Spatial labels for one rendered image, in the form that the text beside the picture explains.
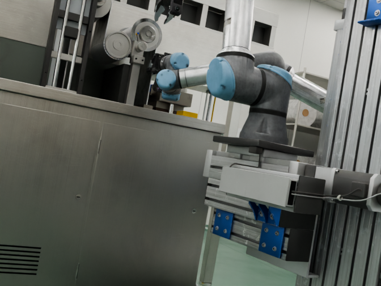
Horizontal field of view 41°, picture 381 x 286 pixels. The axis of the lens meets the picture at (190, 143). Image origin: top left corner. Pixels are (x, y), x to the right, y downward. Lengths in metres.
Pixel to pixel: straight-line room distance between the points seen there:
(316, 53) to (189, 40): 3.60
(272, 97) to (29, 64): 1.36
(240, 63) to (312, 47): 4.75
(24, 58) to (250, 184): 1.52
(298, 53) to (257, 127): 4.60
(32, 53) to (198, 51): 0.88
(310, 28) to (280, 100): 4.71
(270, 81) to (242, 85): 0.10
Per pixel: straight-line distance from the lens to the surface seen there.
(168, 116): 2.03
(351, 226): 1.47
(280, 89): 1.53
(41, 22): 2.56
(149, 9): 2.72
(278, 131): 1.51
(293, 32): 6.07
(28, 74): 2.52
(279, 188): 1.21
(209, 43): 2.83
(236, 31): 1.53
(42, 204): 1.95
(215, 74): 1.48
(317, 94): 2.01
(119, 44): 2.29
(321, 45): 6.30
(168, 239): 2.11
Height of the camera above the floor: 0.73
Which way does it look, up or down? 2 degrees up
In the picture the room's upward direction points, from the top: 10 degrees clockwise
